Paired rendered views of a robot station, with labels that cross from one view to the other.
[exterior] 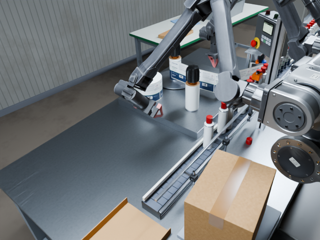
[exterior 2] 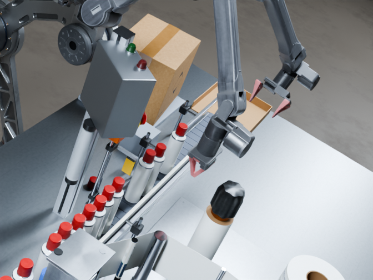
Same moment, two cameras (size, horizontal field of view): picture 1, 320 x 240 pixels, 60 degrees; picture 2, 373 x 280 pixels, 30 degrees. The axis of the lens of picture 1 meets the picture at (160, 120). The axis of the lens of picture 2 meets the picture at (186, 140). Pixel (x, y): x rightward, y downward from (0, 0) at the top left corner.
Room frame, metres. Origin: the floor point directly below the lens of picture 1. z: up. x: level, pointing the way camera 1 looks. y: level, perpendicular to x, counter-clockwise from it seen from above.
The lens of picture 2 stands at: (2.83, -1.12, 2.36)
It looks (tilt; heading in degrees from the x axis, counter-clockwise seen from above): 35 degrees down; 152
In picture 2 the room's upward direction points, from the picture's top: 24 degrees clockwise
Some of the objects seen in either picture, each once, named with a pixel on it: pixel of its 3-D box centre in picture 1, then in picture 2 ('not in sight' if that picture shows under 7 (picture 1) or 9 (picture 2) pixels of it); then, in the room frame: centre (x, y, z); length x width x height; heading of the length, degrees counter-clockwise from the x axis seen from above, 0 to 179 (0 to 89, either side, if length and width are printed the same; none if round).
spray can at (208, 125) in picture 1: (208, 132); (173, 148); (1.12, -0.25, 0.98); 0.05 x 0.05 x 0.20
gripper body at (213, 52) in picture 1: (215, 47); (208, 145); (1.47, -0.34, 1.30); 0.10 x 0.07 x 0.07; 137
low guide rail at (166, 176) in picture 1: (207, 135); (167, 177); (1.18, -0.26, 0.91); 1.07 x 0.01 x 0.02; 139
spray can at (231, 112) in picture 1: (228, 113); (141, 175); (1.28, -0.40, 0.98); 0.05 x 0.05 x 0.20
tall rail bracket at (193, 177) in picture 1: (189, 181); (185, 120); (0.85, -0.12, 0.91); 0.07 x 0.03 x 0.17; 49
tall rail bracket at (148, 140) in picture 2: (221, 146); (146, 154); (1.08, -0.32, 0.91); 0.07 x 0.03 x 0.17; 49
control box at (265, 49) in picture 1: (271, 34); (117, 89); (1.40, -0.61, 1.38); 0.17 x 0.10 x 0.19; 14
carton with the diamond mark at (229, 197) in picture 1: (228, 207); (150, 69); (0.65, -0.25, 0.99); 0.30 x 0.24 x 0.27; 146
